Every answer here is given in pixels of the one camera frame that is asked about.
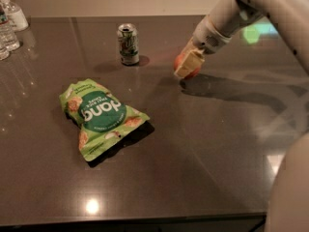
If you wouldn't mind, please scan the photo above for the green dang chips bag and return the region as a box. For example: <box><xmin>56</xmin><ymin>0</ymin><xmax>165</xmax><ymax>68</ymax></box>
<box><xmin>59</xmin><ymin>79</ymin><xmax>150</xmax><ymax>162</ymax></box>

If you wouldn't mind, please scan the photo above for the clear bottle at edge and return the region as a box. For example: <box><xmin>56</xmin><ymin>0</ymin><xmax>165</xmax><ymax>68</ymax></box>
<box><xmin>0</xmin><ymin>39</ymin><xmax>10</xmax><ymax>60</ymax></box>

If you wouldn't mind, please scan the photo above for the red apple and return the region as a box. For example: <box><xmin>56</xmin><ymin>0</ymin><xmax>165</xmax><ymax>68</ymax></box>
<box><xmin>174</xmin><ymin>52</ymin><xmax>204</xmax><ymax>79</ymax></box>

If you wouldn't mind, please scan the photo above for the white sanitizer pump bottle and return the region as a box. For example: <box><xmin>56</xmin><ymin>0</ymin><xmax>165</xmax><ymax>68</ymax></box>
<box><xmin>0</xmin><ymin>0</ymin><xmax>29</xmax><ymax>32</ymax></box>

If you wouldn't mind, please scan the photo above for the clear plastic water bottle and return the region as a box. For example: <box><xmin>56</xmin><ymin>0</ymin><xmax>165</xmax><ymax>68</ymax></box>
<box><xmin>0</xmin><ymin>5</ymin><xmax>20</xmax><ymax>51</ymax></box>

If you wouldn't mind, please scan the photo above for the green 7up can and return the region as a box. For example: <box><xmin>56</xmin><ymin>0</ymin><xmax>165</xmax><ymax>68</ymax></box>
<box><xmin>117</xmin><ymin>23</ymin><xmax>139</xmax><ymax>66</ymax></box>

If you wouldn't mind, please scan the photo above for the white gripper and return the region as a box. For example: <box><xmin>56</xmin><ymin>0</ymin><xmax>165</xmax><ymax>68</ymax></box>
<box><xmin>174</xmin><ymin>15</ymin><xmax>231</xmax><ymax>78</ymax></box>

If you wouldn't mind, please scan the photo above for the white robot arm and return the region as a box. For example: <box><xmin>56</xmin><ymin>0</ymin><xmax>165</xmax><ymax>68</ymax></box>
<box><xmin>174</xmin><ymin>0</ymin><xmax>309</xmax><ymax>232</ymax></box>

